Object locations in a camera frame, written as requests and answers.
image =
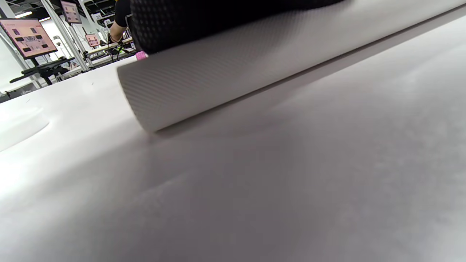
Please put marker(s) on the person's left hand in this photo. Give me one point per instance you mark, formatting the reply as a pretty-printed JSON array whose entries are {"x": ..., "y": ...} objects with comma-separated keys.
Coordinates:
[{"x": 200, "y": 18}]

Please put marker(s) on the green striped mouse pad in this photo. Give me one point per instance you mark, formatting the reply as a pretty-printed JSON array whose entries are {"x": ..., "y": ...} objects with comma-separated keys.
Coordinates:
[{"x": 236, "y": 69}]

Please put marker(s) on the pink display screen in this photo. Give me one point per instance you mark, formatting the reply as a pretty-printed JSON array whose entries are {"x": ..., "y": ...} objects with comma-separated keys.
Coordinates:
[
  {"x": 92, "y": 40},
  {"x": 71, "y": 11},
  {"x": 29, "y": 38}
]

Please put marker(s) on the ceiling light panel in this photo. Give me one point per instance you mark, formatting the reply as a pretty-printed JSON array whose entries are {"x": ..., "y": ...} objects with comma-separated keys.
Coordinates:
[{"x": 23, "y": 15}]

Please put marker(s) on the aluminium frame post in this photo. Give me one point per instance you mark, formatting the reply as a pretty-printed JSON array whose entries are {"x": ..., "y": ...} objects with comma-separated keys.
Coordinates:
[{"x": 63, "y": 36}]

